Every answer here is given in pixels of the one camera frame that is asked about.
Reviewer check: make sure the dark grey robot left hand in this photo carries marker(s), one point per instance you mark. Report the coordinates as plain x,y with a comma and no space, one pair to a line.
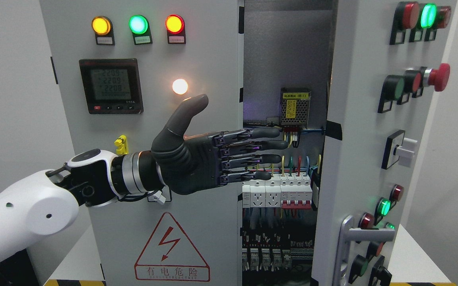
214,159

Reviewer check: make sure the grey cabinet door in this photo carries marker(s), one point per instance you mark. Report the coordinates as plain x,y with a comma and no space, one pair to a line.
378,47
209,61

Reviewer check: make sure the yellow terminal connector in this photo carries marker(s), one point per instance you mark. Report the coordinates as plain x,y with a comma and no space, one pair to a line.
121,145

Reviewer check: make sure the white glowing indicator light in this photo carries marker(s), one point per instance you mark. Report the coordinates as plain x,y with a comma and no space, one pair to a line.
180,86

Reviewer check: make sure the red electric hazard warning sticker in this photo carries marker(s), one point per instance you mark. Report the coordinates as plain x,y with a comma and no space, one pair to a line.
170,255

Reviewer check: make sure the black digital power meter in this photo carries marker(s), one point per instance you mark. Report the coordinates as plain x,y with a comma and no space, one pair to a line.
112,86

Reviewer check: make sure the lower relay terminal row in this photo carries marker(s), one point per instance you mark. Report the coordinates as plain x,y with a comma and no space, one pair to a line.
276,249

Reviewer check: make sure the metal mesh power supply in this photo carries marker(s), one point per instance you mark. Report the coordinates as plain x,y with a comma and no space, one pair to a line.
295,105

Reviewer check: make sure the red indicator light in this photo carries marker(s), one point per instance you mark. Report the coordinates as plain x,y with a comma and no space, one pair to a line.
175,26

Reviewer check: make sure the green indicator light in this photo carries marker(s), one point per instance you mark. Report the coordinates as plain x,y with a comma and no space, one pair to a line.
140,28

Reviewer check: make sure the yellow indicator light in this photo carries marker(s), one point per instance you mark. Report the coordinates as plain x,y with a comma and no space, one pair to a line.
103,30

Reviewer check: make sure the black box with antenna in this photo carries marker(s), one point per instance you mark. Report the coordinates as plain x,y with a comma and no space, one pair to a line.
17,270

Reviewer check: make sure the red emergency stop button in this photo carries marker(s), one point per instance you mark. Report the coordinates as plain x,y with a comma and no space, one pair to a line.
436,77

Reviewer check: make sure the white rotary selector switch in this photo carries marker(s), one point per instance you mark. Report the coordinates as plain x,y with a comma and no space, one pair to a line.
163,196

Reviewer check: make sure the red handled circuit breaker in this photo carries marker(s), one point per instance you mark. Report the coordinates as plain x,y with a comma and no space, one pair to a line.
296,192

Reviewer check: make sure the silver door handle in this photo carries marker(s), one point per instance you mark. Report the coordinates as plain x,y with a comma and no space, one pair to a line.
349,267

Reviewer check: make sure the right door rotary switch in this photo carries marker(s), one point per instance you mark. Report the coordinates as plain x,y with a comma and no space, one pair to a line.
399,149

